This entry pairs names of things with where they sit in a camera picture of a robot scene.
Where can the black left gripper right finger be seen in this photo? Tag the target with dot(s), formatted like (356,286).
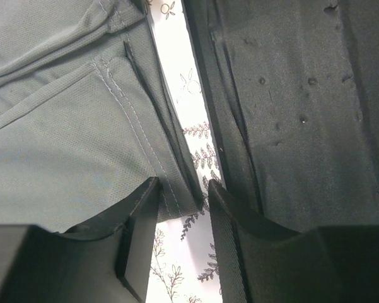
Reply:
(262,261)

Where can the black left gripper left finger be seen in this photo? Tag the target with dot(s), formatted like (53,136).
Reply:
(103,259)

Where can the dark grey t shirt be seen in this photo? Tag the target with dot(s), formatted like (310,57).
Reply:
(84,114)

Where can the floral tablecloth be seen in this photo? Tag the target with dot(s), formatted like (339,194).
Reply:
(184,266)

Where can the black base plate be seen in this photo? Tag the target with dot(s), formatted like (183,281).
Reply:
(292,90)

